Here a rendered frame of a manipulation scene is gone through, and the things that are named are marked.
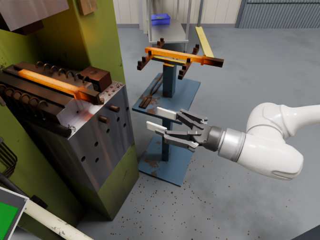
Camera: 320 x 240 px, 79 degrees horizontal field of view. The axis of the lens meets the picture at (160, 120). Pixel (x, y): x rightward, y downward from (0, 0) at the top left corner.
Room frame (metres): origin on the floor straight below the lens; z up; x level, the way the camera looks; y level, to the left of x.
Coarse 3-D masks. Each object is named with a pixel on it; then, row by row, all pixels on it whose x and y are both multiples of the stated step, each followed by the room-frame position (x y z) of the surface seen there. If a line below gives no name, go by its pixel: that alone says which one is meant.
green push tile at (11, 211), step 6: (0, 204) 0.17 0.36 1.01; (6, 204) 0.17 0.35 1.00; (0, 210) 0.16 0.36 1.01; (6, 210) 0.16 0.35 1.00; (12, 210) 0.16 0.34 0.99; (0, 216) 0.15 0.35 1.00; (6, 216) 0.15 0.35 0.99; (12, 216) 0.15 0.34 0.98; (0, 222) 0.13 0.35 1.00; (6, 222) 0.14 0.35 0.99; (0, 228) 0.12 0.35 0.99; (6, 228) 0.13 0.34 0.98; (0, 234) 0.11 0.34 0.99
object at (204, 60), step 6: (150, 48) 0.98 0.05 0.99; (156, 48) 0.98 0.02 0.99; (156, 54) 0.95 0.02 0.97; (162, 54) 0.94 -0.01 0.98; (168, 54) 0.93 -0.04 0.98; (174, 54) 0.92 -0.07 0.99; (180, 54) 0.91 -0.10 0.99; (186, 54) 0.91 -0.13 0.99; (192, 54) 0.91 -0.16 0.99; (192, 60) 0.88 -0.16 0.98; (198, 60) 0.87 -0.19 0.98; (204, 60) 0.87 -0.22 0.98; (210, 60) 0.85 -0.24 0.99; (216, 60) 0.84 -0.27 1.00; (222, 60) 0.84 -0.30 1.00; (216, 66) 0.84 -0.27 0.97
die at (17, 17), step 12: (0, 0) 0.50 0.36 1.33; (12, 0) 0.52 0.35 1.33; (24, 0) 0.55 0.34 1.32; (36, 0) 0.58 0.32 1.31; (48, 0) 0.61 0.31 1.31; (60, 0) 0.65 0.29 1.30; (0, 12) 0.49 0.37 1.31; (12, 12) 0.51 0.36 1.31; (24, 12) 0.54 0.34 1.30; (36, 12) 0.57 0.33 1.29; (48, 12) 0.60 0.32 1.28; (0, 24) 0.50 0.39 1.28; (12, 24) 0.50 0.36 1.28; (24, 24) 0.53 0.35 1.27
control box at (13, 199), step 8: (0, 192) 0.19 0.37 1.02; (8, 192) 0.20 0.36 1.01; (0, 200) 0.18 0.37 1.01; (8, 200) 0.18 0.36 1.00; (16, 200) 0.19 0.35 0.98; (24, 200) 0.19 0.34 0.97; (24, 208) 0.18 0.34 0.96; (16, 216) 0.16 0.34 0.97; (16, 224) 0.14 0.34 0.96; (8, 232) 0.12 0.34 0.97
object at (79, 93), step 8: (24, 72) 0.72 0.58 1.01; (32, 72) 0.72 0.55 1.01; (40, 80) 0.67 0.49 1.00; (48, 80) 0.66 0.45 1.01; (56, 80) 0.66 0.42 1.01; (64, 88) 0.61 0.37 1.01; (72, 88) 0.61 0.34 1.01; (80, 88) 0.60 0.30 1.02; (80, 96) 0.58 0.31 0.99; (88, 96) 0.57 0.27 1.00; (96, 96) 0.55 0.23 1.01; (96, 104) 0.55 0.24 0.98
